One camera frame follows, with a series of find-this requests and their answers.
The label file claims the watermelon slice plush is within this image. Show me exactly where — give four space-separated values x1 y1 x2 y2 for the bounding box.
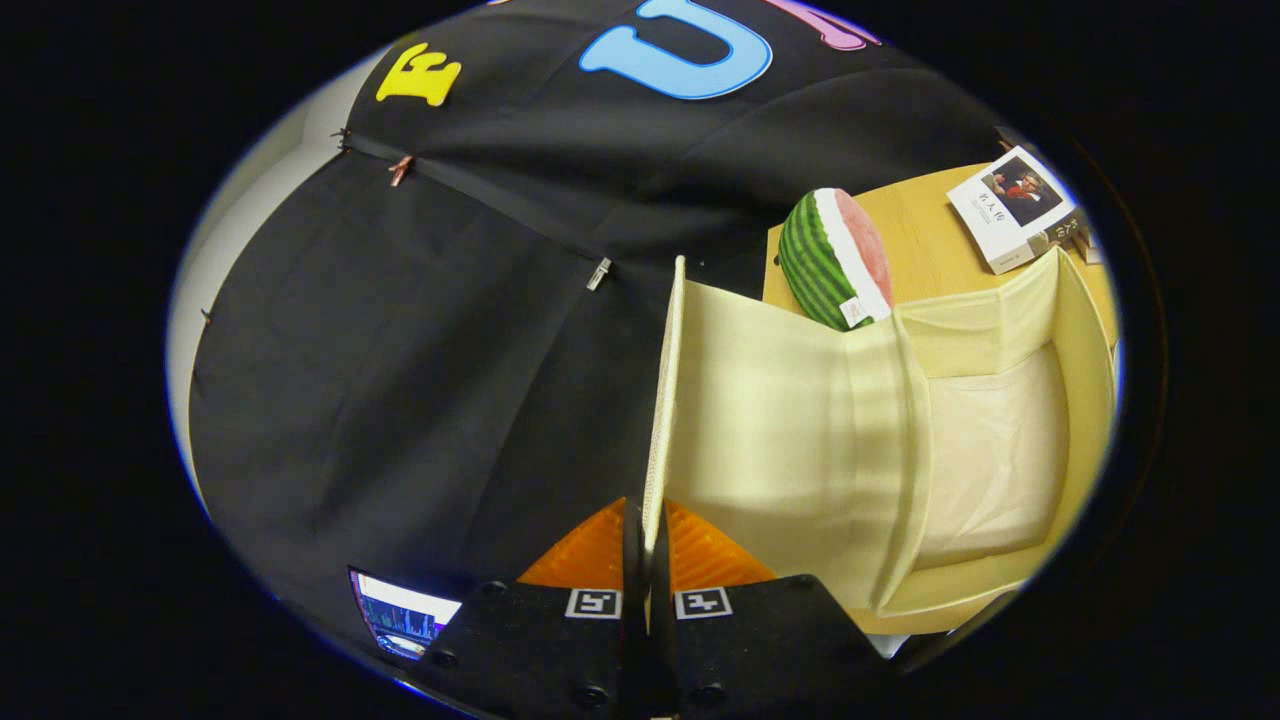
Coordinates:
777 187 896 333

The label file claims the beige fabric storage box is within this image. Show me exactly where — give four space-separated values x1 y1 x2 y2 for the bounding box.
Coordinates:
640 248 1119 636

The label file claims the computer screen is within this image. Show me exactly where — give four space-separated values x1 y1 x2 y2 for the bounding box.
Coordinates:
348 567 463 661

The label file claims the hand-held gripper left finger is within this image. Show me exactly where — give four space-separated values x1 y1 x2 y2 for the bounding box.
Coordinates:
415 497 651 720

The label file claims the white portrait cover book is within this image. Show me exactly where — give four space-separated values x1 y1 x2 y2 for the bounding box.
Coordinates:
945 145 1091 276

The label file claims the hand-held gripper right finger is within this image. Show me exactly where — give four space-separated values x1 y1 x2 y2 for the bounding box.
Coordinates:
650 497 891 720

